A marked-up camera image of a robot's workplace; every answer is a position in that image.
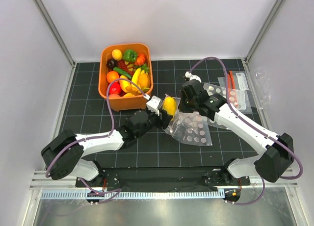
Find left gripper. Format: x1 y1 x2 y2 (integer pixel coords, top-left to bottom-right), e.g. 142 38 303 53
135 108 173 138

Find yellow toy mango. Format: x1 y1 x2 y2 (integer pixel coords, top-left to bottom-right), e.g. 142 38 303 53
162 96 177 120
119 75 131 93

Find pink polka dot zip bag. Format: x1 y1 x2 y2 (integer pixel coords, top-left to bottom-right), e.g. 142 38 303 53
161 93 213 147

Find green toy bell pepper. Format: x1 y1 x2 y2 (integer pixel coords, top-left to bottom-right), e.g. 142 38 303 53
122 49 138 63

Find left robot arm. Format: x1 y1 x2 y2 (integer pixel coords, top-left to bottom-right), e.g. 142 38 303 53
41 109 175 187

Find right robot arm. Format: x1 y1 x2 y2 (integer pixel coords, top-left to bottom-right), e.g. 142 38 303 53
178 79 294 185

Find white polka dot zip bag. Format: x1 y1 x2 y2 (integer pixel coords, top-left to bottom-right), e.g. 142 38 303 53
204 83 250 110

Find clear bag orange zipper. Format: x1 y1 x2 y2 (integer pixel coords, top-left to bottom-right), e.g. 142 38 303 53
218 71 256 114

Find orange yellow toy fruit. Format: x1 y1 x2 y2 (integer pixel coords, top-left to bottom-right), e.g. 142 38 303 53
138 74 151 89

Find yellow toy banana bunch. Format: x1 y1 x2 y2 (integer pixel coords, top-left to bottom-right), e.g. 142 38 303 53
131 68 142 90

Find orange plastic basket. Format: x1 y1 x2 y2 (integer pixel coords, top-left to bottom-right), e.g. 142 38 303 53
98 43 154 111

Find peach toy fruit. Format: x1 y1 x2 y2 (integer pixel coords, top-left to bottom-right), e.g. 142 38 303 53
108 94 120 99

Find red toy apple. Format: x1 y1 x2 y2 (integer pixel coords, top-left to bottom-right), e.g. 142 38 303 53
108 82 121 95

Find orange toy pumpkin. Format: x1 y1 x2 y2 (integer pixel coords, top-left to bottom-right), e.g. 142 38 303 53
134 54 146 66

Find green toy cucumber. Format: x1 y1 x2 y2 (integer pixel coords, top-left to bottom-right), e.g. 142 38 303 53
113 67 132 79

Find red toy chili peppers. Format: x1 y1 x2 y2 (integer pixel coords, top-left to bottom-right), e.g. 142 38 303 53
117 60 134 74

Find dark purple toy plum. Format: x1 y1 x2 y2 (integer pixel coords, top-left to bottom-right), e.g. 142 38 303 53
106 59 117 70

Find yellow toy lemon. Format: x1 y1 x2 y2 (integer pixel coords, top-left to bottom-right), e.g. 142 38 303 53
111 49 123 61

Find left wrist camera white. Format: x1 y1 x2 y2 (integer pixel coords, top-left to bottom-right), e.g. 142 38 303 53
146 96 162 116

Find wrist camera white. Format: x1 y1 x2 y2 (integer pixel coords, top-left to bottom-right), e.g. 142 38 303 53
146 96 162 116
183 72 202 83

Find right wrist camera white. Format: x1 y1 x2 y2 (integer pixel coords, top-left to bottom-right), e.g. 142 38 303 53
183 72 202 83

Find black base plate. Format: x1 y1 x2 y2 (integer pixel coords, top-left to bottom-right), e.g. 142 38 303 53
71 166 250 192

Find grey slotted cable duct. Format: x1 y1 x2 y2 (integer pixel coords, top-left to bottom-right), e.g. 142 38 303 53
40 189 225 200

